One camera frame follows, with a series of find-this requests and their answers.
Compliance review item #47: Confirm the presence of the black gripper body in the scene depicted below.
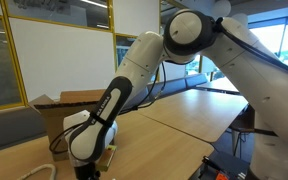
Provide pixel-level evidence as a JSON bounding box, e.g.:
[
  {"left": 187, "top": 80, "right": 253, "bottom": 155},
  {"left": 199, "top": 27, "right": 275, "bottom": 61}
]
[{"left": 74, "top": 163, "right": 101, "bottom": 180}]

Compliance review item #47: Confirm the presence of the white braided rope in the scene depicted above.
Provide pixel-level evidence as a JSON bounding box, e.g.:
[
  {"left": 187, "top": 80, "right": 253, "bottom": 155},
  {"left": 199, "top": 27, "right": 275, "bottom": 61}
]
[{"left": 17, "top": 163, "right": 57, "bottom": 180}]

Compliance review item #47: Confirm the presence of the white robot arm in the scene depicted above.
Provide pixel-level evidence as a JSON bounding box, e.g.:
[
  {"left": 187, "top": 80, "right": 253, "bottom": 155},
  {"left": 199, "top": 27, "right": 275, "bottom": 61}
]
[{"left": 64, "top": 9, "right": 288, "bottom": 180}]

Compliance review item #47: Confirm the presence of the brown cardboard box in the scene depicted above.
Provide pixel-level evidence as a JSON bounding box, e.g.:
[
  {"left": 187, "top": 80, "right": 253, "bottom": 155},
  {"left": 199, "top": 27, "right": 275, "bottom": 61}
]
[{"left": 27, "top": 89, "right": 107, "bottom": 163}]

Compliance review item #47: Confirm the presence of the white round pendant lamp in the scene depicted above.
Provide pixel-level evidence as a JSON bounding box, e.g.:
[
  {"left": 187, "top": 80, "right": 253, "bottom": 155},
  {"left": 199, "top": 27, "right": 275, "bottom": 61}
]
[{"left": 212, "top": 0, "right": 231, "bottom": 16}]

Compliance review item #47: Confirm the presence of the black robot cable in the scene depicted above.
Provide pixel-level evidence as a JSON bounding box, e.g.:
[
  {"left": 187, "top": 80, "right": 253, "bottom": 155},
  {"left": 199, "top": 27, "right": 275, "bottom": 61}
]
[{"left": 48, "top": 18, "right": 288, "bottom": 155}]

